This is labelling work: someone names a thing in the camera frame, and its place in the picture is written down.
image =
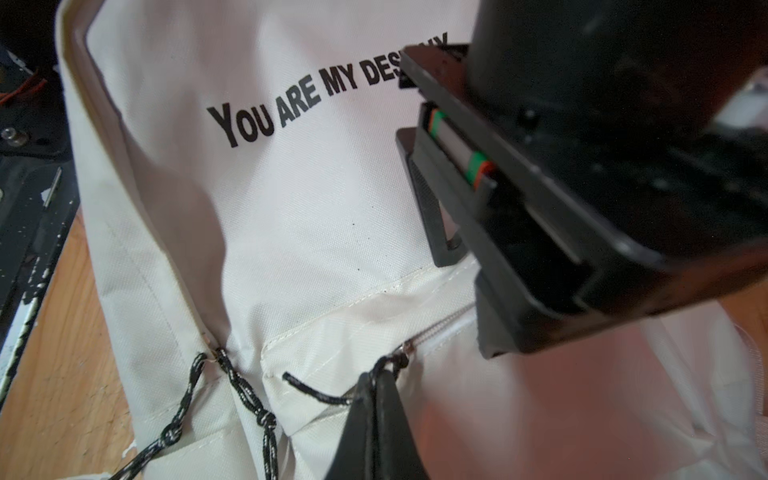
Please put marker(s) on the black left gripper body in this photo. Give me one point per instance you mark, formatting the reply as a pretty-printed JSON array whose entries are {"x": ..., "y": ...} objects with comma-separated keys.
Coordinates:
[{"x": 574, "y": 147}]

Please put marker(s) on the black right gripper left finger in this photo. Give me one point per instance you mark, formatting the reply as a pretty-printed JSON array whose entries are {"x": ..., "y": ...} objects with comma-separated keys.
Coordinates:
[{"x": 354, "y": 458}]

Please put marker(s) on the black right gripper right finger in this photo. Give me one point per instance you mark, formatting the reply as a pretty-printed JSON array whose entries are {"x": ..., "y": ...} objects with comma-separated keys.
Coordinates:
[{"x": 395, "y": 452}]

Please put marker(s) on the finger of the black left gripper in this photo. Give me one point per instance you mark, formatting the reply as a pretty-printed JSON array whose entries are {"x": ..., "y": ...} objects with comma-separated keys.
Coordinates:
[{"x": 444, "y": 251}]

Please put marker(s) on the white canvas backpack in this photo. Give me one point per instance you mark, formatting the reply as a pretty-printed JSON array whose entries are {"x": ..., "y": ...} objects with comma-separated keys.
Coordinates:
[{"x": 230, "y": 200}]

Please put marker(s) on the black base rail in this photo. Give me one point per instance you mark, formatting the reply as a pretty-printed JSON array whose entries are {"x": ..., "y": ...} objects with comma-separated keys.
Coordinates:
[{"x": 39, "y": 198}]

